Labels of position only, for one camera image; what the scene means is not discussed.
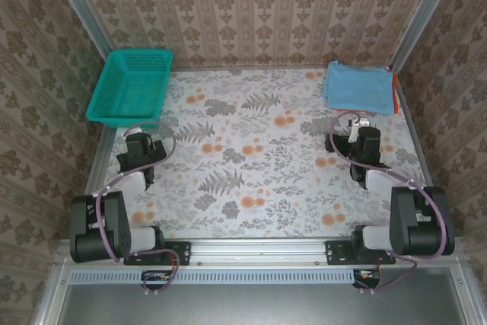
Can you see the orange folded t-shirt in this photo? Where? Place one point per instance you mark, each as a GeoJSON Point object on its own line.
{"type": "Point", "coordinates": [396, 93]}

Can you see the light blue t-shirt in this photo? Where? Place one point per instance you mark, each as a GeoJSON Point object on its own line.
{"type": "Point", "coordinates": [357, 87]}

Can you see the grey metal panel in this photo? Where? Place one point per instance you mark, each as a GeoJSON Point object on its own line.
{"type": "Point", "coordinates": [266, 304]}

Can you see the aluminium mounting rail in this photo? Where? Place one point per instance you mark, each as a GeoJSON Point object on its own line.
{"type": "Point", "coordinates": [258, 250]}

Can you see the black connector box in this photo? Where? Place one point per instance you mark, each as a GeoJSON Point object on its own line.
{"type": "Point", "coordinates": [156, 277]}
{"type": "Point", "coordinates": [367, 277]}

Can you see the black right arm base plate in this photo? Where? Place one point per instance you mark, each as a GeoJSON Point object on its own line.
{"type": "Point", "coordinates": [336, 252]}

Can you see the teal plastic basket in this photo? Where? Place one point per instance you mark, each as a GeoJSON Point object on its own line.
{"type": "Point", "coordinates": [125, 89]}

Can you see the aluminium frame post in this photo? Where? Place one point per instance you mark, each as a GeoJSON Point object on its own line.
{"type": "Point", "coordinates": [76, 13]}
{"type": "Point", "coordinates": [422, 16]}

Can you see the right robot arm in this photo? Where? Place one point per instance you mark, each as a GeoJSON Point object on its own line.
{"type": "Point", "coordinates": [418, 222]}

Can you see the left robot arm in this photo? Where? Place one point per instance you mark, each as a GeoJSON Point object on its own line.
{"type": "Point", "coordinates": [114, 226]}

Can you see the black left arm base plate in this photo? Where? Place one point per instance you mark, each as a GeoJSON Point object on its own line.
{"type": "Point", "coordinates": [179, 252]}

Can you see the floral print tablecloth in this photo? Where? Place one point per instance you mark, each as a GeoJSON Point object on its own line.
{"type": "Point", "coordinates": [258, 150]}

